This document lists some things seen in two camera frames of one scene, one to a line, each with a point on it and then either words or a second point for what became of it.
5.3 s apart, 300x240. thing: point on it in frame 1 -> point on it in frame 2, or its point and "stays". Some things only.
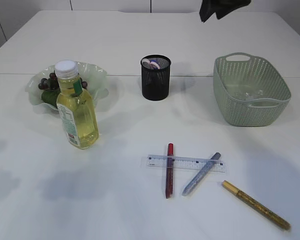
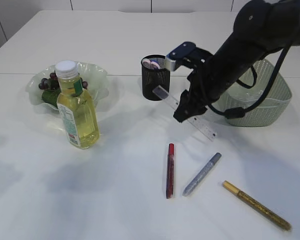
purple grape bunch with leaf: (51, 87) stays
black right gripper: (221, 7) -> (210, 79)
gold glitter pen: (234, 189) stays
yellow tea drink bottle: (76, 106) stays
